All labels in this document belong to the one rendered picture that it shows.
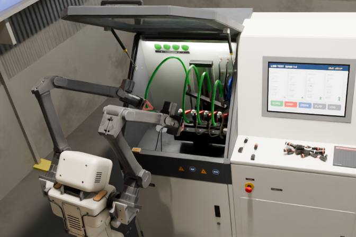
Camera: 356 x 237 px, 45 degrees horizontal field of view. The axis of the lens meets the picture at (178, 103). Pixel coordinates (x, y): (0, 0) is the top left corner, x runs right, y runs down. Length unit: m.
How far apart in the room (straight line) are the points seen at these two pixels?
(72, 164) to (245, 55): 1.08
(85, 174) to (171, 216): 1.08
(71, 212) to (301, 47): 1.39
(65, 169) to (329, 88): 1.38
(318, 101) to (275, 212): 0.68
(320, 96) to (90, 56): 2.84
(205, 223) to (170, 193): 0.30
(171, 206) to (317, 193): 0.91
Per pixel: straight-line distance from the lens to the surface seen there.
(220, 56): 2.66
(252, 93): 2.45
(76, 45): 4.47
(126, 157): 1.83
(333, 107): 2.43
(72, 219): 2.07
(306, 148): 2.42
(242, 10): 2.80
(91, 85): 2.26
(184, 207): 2.78
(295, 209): 2.57
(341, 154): 2.45
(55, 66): 4.28
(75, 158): 1.96
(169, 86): 2.89
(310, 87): 2.39
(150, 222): 3.02
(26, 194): 4.08
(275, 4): 4.65
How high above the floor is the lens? 2.57
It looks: 34 degrees down
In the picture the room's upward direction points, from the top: 9 degrees counter-clockwise
